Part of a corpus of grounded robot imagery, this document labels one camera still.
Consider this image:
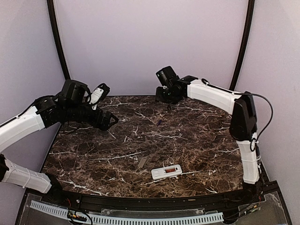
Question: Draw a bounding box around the right black frame post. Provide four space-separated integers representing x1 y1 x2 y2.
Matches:
229 0 255 91

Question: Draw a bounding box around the left black frame post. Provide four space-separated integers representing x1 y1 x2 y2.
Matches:
46 0 71 80

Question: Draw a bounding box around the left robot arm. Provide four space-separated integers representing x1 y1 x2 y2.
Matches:
0 80 119 204

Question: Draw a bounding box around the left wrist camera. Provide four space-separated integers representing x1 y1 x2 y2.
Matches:
89 83 110 110

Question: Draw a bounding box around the black front rail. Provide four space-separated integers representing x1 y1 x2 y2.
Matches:
43 189 261 212

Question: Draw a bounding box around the black frame post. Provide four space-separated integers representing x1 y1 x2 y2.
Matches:
46 0 71 80
229 0 255 91

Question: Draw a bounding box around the grey battery cover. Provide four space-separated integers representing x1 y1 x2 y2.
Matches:
138 157 147 168

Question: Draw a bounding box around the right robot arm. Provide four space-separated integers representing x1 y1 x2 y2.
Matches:
156 66 261 185

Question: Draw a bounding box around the white slotted cable duct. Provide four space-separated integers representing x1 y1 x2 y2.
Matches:
30 200 224 225

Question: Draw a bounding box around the white remote control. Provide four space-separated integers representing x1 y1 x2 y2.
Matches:
151 165 183 180

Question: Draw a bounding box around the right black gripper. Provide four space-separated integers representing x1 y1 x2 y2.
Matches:
156 85 180 104

